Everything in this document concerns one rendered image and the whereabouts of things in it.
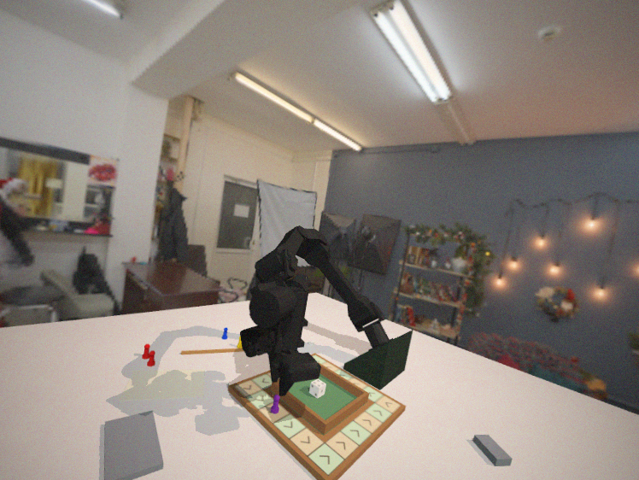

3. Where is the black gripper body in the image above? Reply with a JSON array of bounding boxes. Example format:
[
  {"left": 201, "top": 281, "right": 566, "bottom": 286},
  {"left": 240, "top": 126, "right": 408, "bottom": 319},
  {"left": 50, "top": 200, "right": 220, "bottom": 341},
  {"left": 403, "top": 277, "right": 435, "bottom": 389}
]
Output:
[{"left": 278, "top": 315, "right": 321, "bottom": 383}]

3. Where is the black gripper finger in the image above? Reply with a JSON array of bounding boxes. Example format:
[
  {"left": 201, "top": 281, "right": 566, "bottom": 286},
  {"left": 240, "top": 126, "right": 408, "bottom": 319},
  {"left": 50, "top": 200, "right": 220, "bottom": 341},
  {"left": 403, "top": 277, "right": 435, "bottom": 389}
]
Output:
[
  {"left": 267, "top": 349, "right": 283, "bottom": 383},
  {"left": 274, "top": 363, "right": 294, "bottom": 396}
]

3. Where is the purple pawn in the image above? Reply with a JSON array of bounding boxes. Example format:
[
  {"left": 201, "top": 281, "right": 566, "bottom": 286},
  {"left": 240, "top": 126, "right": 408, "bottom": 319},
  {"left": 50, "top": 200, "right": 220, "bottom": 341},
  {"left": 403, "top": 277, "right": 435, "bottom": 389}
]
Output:
[{"left": 271, "top": 395, "right": 280, "bottom": 414}]

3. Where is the white die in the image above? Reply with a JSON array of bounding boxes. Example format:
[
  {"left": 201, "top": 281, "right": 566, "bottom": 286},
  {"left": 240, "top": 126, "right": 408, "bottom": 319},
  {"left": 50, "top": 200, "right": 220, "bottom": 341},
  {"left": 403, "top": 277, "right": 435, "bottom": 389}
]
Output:
[{"left": 309, "top": 379, "right": 326, "bottom": 399}]

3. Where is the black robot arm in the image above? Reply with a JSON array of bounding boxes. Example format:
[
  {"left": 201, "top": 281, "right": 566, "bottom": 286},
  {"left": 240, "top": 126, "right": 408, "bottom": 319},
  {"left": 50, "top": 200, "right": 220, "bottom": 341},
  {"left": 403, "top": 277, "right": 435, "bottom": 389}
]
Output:
[{"left": 240, "top": 225, "right": 393, "bottom": 357}]

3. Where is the wooden board game with central tray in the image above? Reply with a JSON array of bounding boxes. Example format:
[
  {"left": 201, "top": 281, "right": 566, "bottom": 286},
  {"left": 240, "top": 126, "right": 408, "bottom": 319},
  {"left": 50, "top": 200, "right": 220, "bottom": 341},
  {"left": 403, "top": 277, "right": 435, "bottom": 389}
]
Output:
[{"left": 234, "top": 355, "right": 401, "bottom": 476}]

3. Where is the thin brown wooden stick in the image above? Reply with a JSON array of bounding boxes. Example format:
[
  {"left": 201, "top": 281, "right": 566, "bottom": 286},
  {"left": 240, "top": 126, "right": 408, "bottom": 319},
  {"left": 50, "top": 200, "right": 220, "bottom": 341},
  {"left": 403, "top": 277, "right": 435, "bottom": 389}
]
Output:
[{"left": 181, "top": 348, "right": 244, "bottom": 354}]

